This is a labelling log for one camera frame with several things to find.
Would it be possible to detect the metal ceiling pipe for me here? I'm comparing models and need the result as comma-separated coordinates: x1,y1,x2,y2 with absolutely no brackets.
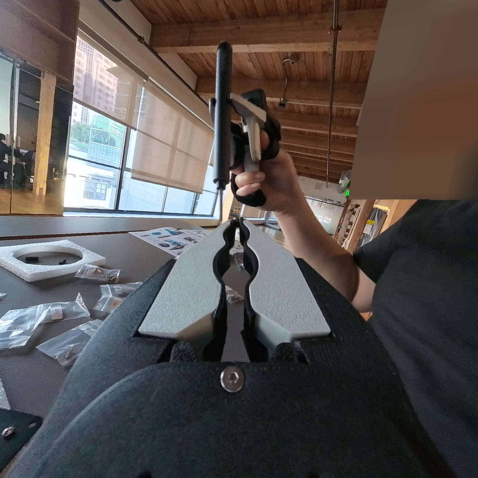
326,0,343,188

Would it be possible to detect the clear bag with white label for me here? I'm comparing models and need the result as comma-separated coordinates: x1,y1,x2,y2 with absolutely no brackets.
0,307,51,350

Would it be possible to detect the black screwdriver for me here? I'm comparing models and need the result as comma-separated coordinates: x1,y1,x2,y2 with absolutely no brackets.
215,41,234,225

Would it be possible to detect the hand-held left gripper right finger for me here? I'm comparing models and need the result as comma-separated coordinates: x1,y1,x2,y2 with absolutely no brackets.
239,218,332,353

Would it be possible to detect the white foam packing insert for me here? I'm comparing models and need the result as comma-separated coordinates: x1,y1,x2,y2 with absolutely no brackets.
0,240,106,282

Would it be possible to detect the clear bag with silver screws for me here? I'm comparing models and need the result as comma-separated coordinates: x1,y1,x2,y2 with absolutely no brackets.
36,319,104,366

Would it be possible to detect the cluster of labelled screw bags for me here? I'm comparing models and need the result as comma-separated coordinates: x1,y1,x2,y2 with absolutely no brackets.
37,252,245,322

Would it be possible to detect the grey desk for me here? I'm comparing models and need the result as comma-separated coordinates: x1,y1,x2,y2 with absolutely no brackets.
0,215,370,449

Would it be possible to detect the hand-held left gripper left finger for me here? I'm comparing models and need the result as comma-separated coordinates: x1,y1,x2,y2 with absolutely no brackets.
138,220,239,337

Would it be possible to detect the wooden pillar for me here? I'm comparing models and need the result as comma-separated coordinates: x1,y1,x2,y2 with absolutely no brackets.
344,200,376,251
33,73,57,195

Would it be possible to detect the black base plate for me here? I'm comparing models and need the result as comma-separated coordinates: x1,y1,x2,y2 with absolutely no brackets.
0,409,42,449

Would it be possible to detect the person's right hand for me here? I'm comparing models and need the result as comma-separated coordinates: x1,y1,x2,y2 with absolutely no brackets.
232,132,304,214

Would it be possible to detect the printed instruction manual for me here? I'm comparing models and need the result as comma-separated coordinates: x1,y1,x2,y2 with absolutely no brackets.
129,227,210,258

